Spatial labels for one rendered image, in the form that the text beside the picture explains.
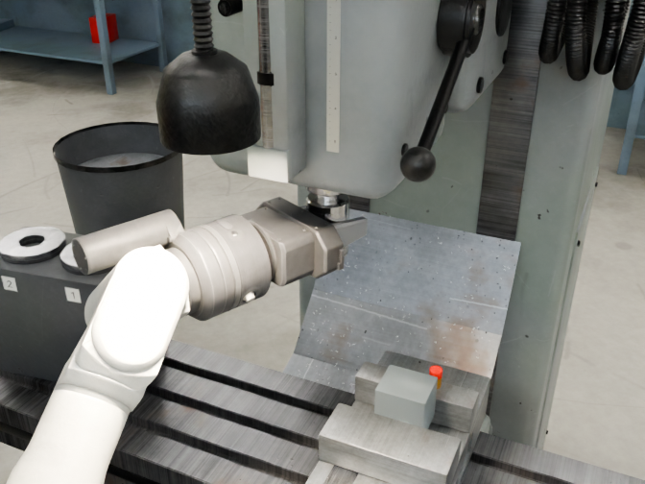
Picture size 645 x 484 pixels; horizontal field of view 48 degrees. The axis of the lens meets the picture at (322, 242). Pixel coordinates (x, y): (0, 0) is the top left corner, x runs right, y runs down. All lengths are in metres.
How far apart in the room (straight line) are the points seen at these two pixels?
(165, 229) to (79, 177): 1.99
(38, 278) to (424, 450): 0.55
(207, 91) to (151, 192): 2.19
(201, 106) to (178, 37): 5.60
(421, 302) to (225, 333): 1.64
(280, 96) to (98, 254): 0.21
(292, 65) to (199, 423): 0.58
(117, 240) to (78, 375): 0.13
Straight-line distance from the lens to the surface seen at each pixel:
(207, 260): 0.66
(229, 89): 0.49
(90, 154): 3.03
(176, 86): 0.50
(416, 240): 1.17
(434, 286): 1.17
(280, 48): 0.60
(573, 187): 1.10
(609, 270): 3.34
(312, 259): 0.73
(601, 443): 2.44
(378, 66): 0.61
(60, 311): 1.06
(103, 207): 2.69
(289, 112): 0.61
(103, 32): 5.48
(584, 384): 2.64
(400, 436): 0.85
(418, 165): 0.60
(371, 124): 0.62
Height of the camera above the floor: 1.60
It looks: 29 degrees down
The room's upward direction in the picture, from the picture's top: straight up
